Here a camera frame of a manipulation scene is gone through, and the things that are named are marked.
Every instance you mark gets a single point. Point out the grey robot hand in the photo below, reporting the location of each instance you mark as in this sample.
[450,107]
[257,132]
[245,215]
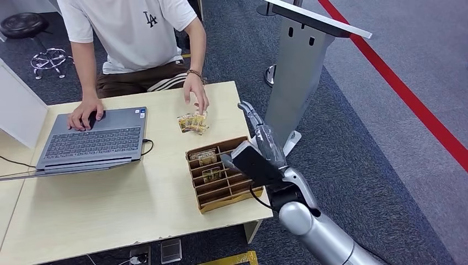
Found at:
[272,146]

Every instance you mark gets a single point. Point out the person's right hand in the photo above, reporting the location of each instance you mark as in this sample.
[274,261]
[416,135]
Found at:
[86,111]

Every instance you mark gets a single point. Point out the person's left hand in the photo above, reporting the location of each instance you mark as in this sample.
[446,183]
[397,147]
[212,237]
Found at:
[193,86]

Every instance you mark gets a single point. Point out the person's right forearm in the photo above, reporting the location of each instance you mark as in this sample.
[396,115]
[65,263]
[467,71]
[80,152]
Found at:
[87,82]

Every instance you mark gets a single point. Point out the person's left forearm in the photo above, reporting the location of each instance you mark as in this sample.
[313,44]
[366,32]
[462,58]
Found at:
[196,58]

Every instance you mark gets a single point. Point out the wooden card organizer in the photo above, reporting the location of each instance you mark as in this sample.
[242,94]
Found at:
[219,190]

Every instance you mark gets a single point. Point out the person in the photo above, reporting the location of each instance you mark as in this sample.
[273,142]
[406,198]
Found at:
[135,36]

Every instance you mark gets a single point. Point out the grey laptop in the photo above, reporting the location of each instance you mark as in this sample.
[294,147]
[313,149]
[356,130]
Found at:
[91,142]

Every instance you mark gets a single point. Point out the white partition panel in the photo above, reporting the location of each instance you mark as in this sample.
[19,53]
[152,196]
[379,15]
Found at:
[18,109]

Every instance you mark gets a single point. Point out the white desk leg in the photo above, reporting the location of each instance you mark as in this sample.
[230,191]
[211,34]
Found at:
[252,230]

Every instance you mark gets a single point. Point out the black round stool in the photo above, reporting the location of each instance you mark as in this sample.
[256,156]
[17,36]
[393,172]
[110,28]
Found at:
[22,25]

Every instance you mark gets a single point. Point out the yellow floor tape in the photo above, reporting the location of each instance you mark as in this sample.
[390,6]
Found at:
[234,259]

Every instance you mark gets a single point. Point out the red floor tape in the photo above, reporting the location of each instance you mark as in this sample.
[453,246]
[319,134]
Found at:
[402,91]

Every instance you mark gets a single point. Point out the grey floor socket box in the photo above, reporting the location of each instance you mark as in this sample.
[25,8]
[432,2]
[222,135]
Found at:
[171,251]

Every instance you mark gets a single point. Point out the black floor socket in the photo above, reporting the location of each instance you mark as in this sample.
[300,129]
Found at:
[142,252]

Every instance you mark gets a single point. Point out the white plug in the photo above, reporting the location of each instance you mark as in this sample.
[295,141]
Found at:
[134,260]

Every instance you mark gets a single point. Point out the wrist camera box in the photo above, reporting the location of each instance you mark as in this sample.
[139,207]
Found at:
[252,166]

